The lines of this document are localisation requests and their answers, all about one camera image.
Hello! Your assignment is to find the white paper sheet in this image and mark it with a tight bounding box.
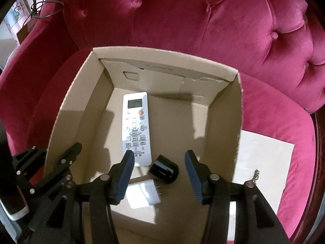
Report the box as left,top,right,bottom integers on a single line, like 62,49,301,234
227,130,295,241

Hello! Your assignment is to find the black round cap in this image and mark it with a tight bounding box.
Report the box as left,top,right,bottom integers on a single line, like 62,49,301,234
148,155,179,183

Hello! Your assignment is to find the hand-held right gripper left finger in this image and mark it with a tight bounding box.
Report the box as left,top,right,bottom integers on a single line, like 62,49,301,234
23,150,135,244

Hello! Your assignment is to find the black cable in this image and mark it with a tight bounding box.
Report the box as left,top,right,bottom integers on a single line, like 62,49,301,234
30,0,65,19

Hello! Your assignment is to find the white remote control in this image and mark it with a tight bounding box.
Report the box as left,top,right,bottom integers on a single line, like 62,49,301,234
122,92,152,167

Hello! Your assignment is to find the large white power adapter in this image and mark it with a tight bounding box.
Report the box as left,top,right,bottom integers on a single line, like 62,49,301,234
128,180,169,209

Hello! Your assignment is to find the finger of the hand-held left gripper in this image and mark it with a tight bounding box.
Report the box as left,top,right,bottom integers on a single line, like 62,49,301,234
29,142,83,197
12,146,48,181

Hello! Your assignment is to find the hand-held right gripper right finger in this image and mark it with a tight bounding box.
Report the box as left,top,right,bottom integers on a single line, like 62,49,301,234
184,149,291,244

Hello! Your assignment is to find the cardboard box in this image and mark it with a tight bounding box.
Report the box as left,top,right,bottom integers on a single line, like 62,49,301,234
43,46,245,244

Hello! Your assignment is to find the red velvet tufted sofa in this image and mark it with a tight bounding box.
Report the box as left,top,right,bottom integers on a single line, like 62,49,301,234
0,0,325,244

